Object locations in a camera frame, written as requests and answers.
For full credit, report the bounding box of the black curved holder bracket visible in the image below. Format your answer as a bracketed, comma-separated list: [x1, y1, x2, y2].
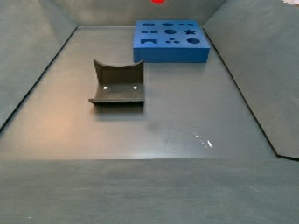
[88, 60, 145, 105]

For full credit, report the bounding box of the red round object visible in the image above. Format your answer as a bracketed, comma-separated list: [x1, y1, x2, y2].
[150, 0, 164, 4]

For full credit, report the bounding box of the blue shape sorter block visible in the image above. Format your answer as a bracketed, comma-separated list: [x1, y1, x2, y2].
[133, 20, 210, 63]

